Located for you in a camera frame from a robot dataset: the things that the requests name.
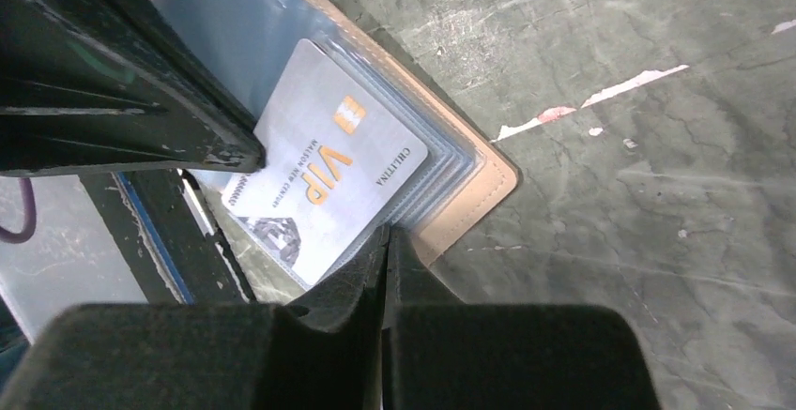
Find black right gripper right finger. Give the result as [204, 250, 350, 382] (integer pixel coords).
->
[382, 228, 660, 409]

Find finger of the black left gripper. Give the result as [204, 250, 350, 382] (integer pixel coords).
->
[1, 0, 266, 177]

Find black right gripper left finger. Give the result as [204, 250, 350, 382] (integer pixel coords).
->
[1, 226, 389, 409]

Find blue credit cards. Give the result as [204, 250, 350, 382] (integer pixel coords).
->
[152, 0, 486, 290]

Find silver VIP credit card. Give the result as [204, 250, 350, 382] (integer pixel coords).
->
[222, 39, 429, 285]

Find tan leather card holder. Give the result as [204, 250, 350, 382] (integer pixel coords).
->
[121, 0, 520, 268]

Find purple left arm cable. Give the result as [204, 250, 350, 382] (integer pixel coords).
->
[0, 176, 38, 246]

